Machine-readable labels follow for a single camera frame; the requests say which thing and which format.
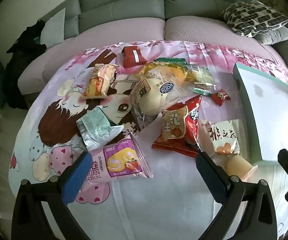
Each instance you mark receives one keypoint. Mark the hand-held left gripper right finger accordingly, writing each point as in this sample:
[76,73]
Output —
[210,178]

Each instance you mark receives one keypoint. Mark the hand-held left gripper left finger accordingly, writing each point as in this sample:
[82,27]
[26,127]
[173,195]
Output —
[76,176]

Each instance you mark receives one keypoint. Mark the pale yellow jelly cup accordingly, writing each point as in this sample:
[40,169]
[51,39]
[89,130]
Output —
[238,166]

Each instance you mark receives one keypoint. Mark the white snack packet orange print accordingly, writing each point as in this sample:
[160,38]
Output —
[221,137]

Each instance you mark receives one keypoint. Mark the pink cake roll packet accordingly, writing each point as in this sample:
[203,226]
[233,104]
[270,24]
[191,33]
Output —
[121,160]

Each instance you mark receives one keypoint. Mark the teal rimmed white box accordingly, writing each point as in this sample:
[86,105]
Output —
[271,120]

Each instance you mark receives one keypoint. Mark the silver green snack packet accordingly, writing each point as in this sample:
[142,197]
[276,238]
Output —
[96,127]

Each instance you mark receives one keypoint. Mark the red peanut snack packet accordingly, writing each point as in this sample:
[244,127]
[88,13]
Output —
[178,127]

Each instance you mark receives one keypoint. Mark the white bun clear packet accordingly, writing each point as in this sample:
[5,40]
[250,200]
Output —
[154,97]

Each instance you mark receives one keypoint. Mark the red packet with white strip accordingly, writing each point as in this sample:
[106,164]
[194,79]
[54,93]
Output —
[131,56]

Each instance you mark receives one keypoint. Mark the pink cartoon printed blanket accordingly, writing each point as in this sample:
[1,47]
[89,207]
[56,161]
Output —
[171,205]

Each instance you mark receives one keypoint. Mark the small red wrapped candy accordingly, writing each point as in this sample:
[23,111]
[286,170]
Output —
[220,96]

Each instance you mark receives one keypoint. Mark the thin green candy stick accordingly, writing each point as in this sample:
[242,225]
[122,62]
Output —
[202,92]

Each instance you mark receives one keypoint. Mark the orange yellow snack packet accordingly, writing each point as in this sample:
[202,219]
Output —
[100,83]

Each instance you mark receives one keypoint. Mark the round biscuit clear packet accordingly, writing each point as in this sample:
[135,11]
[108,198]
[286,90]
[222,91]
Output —
[203,76]

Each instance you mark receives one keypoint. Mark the yellow cake clear packet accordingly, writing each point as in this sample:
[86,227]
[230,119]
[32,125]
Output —
[173,75]

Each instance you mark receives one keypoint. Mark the black clothing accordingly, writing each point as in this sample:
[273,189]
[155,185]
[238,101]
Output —
[24,55]

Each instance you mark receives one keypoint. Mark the light grey pillow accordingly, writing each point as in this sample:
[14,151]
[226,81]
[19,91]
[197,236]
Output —
[54,30]

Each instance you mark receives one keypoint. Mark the black white patterned pillow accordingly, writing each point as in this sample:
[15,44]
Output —
[253,17]

